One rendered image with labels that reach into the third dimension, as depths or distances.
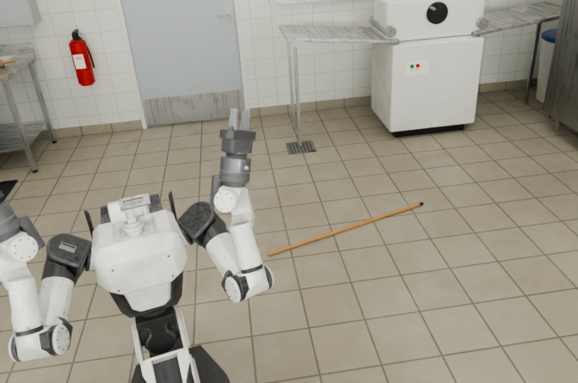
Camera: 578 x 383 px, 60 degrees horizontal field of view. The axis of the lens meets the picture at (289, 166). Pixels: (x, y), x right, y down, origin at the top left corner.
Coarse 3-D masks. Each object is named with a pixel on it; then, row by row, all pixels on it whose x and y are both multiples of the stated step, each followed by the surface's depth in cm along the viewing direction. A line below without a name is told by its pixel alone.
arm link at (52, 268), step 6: (48, 258) 149; (48, 264) 147; (54, 264) 147; (60, 264) 148; (48, 270) 146; (54, 270) 145; (60, 270) 146; (66, 270) 147; (42, 276) 146; (48, 276) 144; (54, 276) 144; (60, 276) 145; (66, 276) 146; (72, 276) 148
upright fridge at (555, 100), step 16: (576, 0) 394; (560, 16) 415; (576, 16) 396; (560, 32) 417; (576, 32) 398; (560, 48) 420; (576, 48) 400; (560, 64) 422; (576, 64) 402; (560, 80) 424; (576, 80) 404; (544, 96) 448; (560, 96) 427; (576, 96) 407; (560, 112) 429; (576, 112) 409; (576, 128) 411
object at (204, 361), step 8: (176, 344) 215; (168, 352) 209; (192, 352) 233; (200, 352) 232; (200, 360) 228; (208, 360) 228; (136, 368) 226; (200, 368) 224; (208, 368) 224; (216, 368) 224; (136, 376) 222; (200, 376) 220; (208, 376) 220; (216, 376) 220; (224, 376) 220
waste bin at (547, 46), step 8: (544, 32) 504; (552, 32) 503; (544, 40) 493; (552, 40) 482; (544, 48) 495; (552, 48) 485; (544, 56) 497; (544, 64) 500; (544, 72) 502; (544, 80) 505; (544, 88) 508; (536, 96) 527
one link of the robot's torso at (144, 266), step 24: (144, 216) 163; (168, 216) 163; (96, 240) 154; (120, 240) 152; (144, 240) 152; (168, 240) 154; (192, 240) 167; (96, 264) 150; (120, 264) 149; (144, 264) 152; (168, 264) 155; (120, 288) 152; (144, 288) 156; (168, 288) 160; (144, 312) 162
